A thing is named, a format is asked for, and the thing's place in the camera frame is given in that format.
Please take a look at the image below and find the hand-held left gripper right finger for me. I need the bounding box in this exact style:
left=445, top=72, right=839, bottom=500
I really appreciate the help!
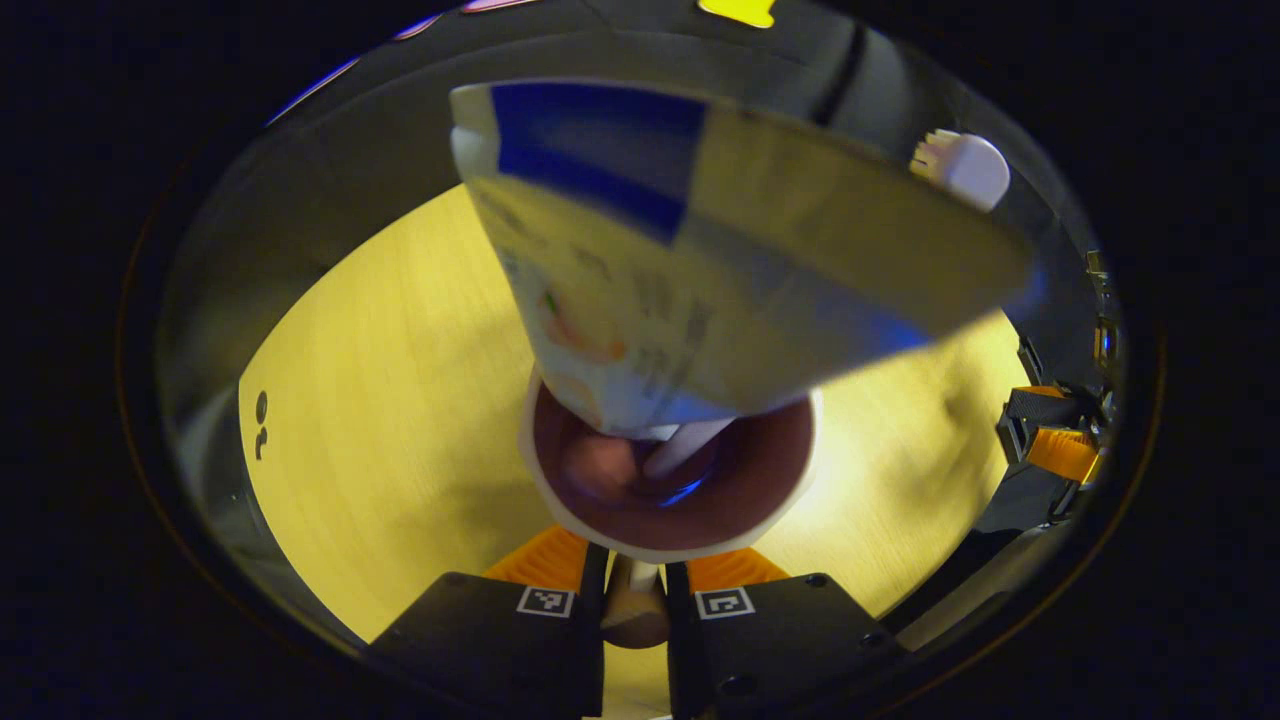
left=664, top=546, right=908, bottom=720

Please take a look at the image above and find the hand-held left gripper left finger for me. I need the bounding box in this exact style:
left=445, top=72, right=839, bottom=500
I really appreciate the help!
left=366, top=525, right=610, bottom=719

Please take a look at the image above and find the cream cup with wooden handle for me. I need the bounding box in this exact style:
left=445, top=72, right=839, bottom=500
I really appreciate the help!
left=518, top=370, right=824, bottom=649

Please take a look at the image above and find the black backdrop cloth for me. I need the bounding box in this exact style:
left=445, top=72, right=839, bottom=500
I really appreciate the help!
left=160, top=0, right=1111, bottom=621

